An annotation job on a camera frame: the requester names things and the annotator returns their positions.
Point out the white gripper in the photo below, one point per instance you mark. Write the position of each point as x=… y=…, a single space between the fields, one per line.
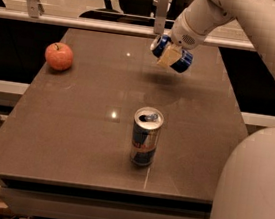
x=182 y=37

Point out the blue pepsi can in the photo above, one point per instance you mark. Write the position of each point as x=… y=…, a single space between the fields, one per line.
x=161 y=42

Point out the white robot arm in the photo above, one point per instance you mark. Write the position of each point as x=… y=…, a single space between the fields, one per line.
x=246 y=188

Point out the silver red bull can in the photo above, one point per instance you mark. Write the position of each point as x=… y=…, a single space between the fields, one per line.
x=148 y=122

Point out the black office chair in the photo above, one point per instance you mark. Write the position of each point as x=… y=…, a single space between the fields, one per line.
x=138 y=12

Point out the red apple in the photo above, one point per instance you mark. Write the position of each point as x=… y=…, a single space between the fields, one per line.
x=59 y=56

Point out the middle metal bracket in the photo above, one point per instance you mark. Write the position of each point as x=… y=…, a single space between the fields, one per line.
x=160 y=16

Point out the white horizontal rail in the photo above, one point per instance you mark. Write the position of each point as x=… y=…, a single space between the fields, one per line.
x=115 y=28

